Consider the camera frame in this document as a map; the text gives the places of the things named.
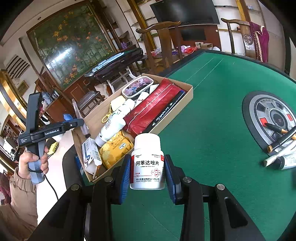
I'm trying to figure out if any beige stick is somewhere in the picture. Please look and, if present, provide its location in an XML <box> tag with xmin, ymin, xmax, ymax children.
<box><xmin>264</xmin><ymin>148</ymin><xmax>289</xmax><ymax>167</ymax></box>

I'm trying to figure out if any blue white carton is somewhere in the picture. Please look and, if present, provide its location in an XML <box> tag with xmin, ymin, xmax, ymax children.
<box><xmin>81</xmin><ymin>137</ymin><xmax>102</xmax><ymax>172</ymax></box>

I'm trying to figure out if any magenta fringed cloth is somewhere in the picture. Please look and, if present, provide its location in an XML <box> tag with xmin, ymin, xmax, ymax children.
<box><xmin>250</xmin><ymin>21</ymin><xmax>270</xmax><ymax>63</ymax></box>

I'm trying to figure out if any tall wooden chair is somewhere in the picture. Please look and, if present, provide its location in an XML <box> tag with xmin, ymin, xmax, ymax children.
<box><xmin>136</xmin><ymin>21</ymin><xmax>182</xmax><ymax>75</ymax></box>

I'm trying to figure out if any black long pen box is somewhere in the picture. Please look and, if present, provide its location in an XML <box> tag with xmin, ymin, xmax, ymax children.
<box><xmin>144</xmin><ymin>89</ymin><xmax>187</xmax><ymax>133</ymax></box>

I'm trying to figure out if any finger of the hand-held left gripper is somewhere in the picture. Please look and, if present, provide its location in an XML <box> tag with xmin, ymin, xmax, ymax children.
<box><xmin>60</xmin><ymin>118</ymin><xmax>85</xmax><ymax>133</ymax></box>

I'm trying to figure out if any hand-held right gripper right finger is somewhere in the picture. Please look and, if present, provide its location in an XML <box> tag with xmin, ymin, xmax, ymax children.
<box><xmin>164</xmin><ymin>154</ymin><xmax>266</xmax><ymax>241</ymax></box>

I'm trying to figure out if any floral painting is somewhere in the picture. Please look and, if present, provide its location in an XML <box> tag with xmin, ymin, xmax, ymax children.
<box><xmin>26</xmin><ymin>2</ymin><xmax>116</xmax><ymax>90</ymax></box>

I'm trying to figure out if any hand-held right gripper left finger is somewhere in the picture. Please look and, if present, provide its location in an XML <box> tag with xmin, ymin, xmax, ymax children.
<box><xmin>28</xmin><ymin>154</ymin><xmax>132</xmax><ymax>241</ymax></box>

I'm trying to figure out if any cardboard box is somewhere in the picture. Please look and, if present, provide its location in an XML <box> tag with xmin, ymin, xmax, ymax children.
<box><xmin>71</xmin><ymin>74</ymin><xmax>193</xmax><ymax>183</ymax></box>

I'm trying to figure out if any red zip pouch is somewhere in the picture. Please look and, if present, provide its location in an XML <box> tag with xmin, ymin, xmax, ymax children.
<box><xmin>122</xmin><ymin>79</ymin><xmax>181</xmax><ymax>135</ymax></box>

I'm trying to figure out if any wooden chair with medallion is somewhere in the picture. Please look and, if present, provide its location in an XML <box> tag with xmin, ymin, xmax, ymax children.
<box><xmin>221</xmin><ymin>18</ymin><xmax>257</xmax><ymax>59</ymax></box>

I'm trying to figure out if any white tube black cap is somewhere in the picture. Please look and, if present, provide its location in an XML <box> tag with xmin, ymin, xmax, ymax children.
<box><xmin>276</xmin><ymin>151</ymin><xmax>296</xmax><ymax>171</ymax></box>

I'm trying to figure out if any black and orange pen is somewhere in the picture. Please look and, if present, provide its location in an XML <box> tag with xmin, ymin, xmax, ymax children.
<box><xmin>264</xmin><ymin>123</ymin><xmax>296</xmax><ymax>141</ymax></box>

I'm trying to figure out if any blue white packet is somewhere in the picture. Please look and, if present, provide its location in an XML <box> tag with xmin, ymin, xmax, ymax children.
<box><xmin>74</xmin><ymin>155</ymin><xmax>82</xmax><ymax>179</ymax></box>

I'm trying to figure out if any person's left hand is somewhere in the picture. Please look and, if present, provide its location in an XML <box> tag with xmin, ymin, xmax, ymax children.
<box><xmin>18</xmin><ymin>146</ymin><xmax>49</xmax><ymax>180</ymax></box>

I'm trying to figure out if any printed clear pencil case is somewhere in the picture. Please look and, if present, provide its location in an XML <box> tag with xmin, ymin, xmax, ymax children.
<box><xmin>121</xmin><ymin>76</ymin><xmax>154</xmax><ymax>98</ymax></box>

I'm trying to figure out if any pale yellow case with ring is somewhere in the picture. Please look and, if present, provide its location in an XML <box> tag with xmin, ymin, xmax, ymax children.
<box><xmin>102</xmin><ymin>96</ymin><xmax>126</xmax><ymax>123</ymax></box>

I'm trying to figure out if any white bottle grey label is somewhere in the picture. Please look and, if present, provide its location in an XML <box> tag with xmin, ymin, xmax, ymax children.
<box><xmin>95</xmin><ymin>99</ymin><xmax>135</xmax><ymax>147</ymax></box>

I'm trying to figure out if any round grey table centre disc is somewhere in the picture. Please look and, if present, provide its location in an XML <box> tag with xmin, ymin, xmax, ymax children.
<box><xmin>242</xmin><ymin>91</ymin><xmax>296</xmax><ymax>151</ymax></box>

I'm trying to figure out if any black pen gold end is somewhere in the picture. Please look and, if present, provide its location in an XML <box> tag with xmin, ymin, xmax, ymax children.
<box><xmin>267</xmin><ymin>126</ymin><xmax>296</xmax><ymax>152</ymax></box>

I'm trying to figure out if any person's left forearm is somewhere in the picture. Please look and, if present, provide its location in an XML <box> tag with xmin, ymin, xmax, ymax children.
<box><xmin>0</xmin><ymin>167</ymin><xmax>38</xmax><ymax>241</ymax></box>

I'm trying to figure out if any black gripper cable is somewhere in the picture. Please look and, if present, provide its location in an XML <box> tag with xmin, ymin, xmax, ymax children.
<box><xmin>44</xmin><ymin>175</ymin><xmax>58</xmax><ymax>200</ymax></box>

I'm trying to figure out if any white pill bottle red label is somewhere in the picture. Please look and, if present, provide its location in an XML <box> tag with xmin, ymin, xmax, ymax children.
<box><xmin>129</xmin><ymin>134</ymin><xmax>165</xmax><ymax>190</ymax></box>

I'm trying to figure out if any small white printed box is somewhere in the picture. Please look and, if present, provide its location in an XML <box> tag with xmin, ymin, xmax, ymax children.
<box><xmin>136</xmin><ymin>91</ymin><xmax>150</xmax><ymax>107</ymax></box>

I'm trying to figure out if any dark wooden chair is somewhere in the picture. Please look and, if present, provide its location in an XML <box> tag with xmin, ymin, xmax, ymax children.
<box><xmin>77</xmin><ymin>91</ymin><xmax>105</xmax><ymax>116</ymax></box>

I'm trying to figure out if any black television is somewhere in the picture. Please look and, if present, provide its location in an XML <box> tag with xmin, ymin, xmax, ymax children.
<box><xmin>150</xmin><ymin>0</ymin><xmax>220</xmax><ymax>26</ymax></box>

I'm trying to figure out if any wall air vent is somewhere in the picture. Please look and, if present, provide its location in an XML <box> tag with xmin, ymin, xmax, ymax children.
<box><xmin>6</xmin><ymin>54</ymin><xmax>30</xmax><ymax>79</ymax></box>

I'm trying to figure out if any yellow cracker packet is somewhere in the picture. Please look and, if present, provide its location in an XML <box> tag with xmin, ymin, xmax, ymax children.
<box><xmin>99</xmin><ymin>131</ymin><xmax>134</xmax><ymax>169</ymax></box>

